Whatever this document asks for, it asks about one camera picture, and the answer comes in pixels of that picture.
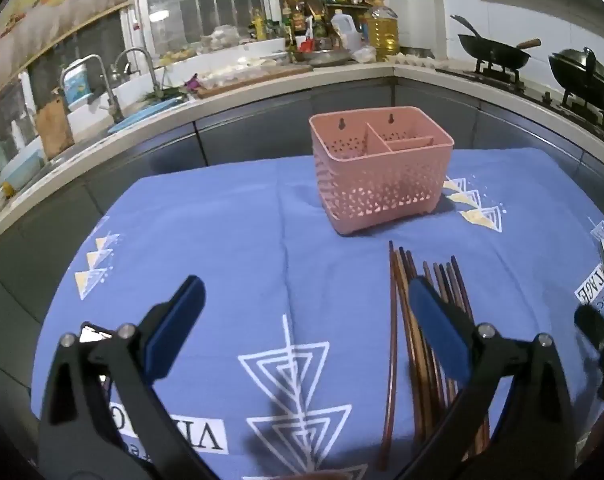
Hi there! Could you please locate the barred window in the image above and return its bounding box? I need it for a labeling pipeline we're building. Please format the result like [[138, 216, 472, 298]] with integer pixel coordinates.
[[132, 0, 283, 61]]

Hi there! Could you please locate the metal ladle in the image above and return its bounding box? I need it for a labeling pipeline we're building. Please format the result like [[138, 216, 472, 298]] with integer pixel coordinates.
[[449, 14, 482, 41]]

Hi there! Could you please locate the white blue water filter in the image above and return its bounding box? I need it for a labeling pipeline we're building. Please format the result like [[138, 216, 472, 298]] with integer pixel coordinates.
[[62, 62, 94, 108]]

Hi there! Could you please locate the gas stove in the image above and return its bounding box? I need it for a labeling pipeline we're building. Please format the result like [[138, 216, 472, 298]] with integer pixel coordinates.
[[452, 57, 604, 136]]

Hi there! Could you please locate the fruit print wall poster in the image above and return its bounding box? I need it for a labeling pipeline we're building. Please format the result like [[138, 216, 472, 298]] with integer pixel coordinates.
[[0, 0, 135, 106]]

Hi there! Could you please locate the black wok wooden handle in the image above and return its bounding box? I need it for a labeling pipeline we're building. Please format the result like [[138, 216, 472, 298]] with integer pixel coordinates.
[[456, 34, 542, 72]]

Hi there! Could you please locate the chrome faucet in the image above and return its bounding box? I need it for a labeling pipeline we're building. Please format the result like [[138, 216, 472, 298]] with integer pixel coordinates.
[[59, 55, 125, 123], [113, 47, 160, 98]]

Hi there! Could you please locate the light blue plastic tub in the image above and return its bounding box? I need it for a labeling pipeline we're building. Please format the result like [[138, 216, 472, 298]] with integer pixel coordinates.
[[2, 150, 45, 191]]

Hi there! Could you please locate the black wok with lid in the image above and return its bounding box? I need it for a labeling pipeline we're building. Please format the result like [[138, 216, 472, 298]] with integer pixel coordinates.
[[548, 47, 604, 111]]

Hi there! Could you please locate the egg tray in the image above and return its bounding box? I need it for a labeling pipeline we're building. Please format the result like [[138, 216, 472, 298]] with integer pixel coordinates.
[[389, 50, 450, 68]]

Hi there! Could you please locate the wooden board with food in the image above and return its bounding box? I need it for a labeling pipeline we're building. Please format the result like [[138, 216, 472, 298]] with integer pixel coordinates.
[[194, 65, 313, 98]]

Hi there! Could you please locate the blue plastic tray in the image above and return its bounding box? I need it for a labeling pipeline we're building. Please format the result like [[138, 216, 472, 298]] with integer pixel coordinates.
[[107, 97, 190, 135]]

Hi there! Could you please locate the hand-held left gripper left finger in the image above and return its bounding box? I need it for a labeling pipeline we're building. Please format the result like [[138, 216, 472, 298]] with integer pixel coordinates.
[[37, 275, 217, 480]]

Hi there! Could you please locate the pink perforated plastic basket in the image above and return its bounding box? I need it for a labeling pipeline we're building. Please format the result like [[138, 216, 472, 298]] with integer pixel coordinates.
[[309, 106, 455, 237]]

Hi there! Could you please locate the kitchen counter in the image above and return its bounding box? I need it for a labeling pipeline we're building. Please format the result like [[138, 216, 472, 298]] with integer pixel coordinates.
[[0, 55, 604, 321]]

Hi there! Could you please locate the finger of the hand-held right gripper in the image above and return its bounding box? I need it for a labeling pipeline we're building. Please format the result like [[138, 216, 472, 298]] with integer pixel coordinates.
[[574, 304, 604, 401]]

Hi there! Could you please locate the blue printed tablecloth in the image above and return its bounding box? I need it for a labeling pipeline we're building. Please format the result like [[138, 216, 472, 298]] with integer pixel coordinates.
[[29, 147, 604, 480]]

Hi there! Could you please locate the metal bowl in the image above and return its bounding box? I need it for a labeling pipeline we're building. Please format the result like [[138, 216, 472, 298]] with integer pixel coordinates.
[[302, 49, 353, 67]]

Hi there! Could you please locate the row of condiment bottles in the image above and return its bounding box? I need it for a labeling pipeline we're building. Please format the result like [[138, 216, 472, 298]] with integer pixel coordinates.
[[249, 0, 333, 53]]

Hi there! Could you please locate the wooden cutting board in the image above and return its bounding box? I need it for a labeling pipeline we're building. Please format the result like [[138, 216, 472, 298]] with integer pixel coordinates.
[[34, 97, 75, 161]]

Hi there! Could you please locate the bundle of wooden chopsticks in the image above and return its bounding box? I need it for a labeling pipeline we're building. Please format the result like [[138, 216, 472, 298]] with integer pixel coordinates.
[[377, 240, 492, 471]]

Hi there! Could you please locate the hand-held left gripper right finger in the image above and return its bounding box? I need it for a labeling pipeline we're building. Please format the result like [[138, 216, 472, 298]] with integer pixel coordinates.
[[397, 276, 577, 480]]

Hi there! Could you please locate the white plastic jug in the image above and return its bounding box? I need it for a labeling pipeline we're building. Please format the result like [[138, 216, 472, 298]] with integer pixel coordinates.
[[330, 9, 363, 51]]

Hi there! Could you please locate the large cooking oil bottle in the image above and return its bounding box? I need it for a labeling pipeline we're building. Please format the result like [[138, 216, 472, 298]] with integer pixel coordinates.
[[364, 0, 400, 62]]

